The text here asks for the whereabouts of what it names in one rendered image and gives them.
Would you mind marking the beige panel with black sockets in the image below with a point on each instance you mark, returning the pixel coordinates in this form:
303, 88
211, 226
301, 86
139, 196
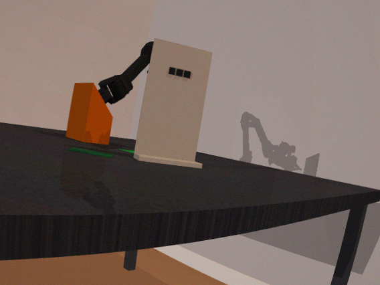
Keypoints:
172, 105

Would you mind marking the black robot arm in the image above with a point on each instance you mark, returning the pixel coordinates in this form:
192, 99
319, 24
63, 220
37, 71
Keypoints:
120, 85

